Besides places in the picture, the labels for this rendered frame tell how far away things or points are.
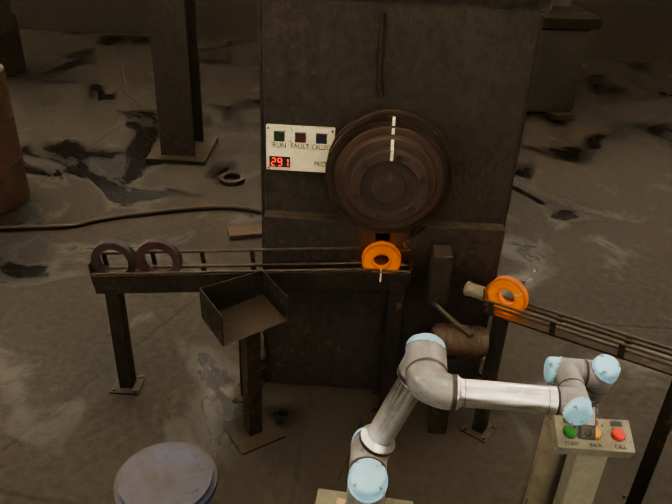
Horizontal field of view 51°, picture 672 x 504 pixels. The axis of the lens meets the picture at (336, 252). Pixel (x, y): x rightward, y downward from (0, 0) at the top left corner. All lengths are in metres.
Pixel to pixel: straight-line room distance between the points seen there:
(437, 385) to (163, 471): 0.96
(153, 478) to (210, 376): 1.06
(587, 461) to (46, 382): 2.32
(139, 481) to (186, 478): 0.14
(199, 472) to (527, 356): 1.87
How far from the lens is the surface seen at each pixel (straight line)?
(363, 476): 2.15
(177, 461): 2.41
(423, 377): 1.91
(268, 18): 2.58
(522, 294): 2.69
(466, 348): 2.81
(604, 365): 2.07
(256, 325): 2.64
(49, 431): 3.24
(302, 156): 2.70
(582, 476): 2.50
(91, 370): 3.49
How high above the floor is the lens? 2.19
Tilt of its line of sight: 31 degrees down
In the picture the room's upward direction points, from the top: 3 degrees clockwise
